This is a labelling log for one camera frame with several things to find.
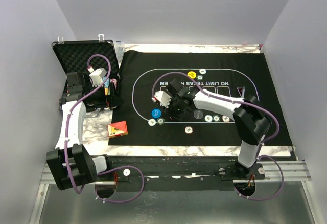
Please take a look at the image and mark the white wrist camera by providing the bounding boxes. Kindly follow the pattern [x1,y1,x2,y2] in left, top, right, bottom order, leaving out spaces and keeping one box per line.
[87,66,107,87]
[152,91,172,108]

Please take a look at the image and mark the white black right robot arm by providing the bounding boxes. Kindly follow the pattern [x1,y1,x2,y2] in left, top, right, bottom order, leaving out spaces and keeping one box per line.
[153,79,272,179]

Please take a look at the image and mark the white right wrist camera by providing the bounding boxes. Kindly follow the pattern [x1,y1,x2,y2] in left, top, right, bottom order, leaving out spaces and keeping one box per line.
[152,91,172,108]

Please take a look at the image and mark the black dealer button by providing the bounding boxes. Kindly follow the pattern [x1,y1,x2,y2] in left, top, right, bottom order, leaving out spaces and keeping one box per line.
[193,109,204,120]

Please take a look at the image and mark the red playing card box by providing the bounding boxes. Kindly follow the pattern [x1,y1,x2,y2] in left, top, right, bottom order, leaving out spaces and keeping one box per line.
[107,121,128,139]

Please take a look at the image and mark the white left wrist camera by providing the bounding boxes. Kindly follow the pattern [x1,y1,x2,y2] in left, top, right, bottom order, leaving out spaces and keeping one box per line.
[87,66,107,87]

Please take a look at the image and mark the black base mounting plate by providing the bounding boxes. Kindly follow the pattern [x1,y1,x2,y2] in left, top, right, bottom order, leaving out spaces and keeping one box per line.
[107,156,264,192]

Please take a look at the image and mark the black poker table mat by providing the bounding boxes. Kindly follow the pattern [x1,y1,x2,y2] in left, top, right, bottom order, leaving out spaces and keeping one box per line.
[108,51,292,146]

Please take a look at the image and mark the red white poker chip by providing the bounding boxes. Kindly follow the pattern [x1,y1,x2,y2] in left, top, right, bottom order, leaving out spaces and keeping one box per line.
[222,116,230,122]
[184,126,193,134]

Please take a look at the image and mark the pink green chip stack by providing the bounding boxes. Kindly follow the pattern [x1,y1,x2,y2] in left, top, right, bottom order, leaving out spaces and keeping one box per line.
[110,78,118,90]

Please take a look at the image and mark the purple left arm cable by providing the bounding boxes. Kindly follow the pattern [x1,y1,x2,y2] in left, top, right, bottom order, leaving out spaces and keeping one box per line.
[65,54,145,204]

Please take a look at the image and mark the light blue chip stack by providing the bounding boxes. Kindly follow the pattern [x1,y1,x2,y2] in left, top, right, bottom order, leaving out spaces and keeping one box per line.
[103,78,110,96]

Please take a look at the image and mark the aluminium extrusion rail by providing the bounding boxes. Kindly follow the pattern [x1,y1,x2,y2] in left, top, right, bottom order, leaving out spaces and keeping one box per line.
[39,161,312,185]

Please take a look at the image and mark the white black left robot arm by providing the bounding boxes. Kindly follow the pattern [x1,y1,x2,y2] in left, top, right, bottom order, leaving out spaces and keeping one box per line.
[46,72,113,194]

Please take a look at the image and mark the black aluminium chip case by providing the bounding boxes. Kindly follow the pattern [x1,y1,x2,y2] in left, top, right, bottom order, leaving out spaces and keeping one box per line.
[52,37,123,112]

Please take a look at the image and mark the yellow big blind button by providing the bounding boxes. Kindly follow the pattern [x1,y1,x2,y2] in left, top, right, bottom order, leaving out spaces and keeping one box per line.
[187,71,197,79]

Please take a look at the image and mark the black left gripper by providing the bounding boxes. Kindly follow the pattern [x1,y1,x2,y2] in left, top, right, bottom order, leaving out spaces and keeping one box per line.
[85,82,123,107]

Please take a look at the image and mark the blue small blind button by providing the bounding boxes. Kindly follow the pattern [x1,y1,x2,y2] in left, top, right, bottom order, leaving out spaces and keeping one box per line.
[151,108,162,119]

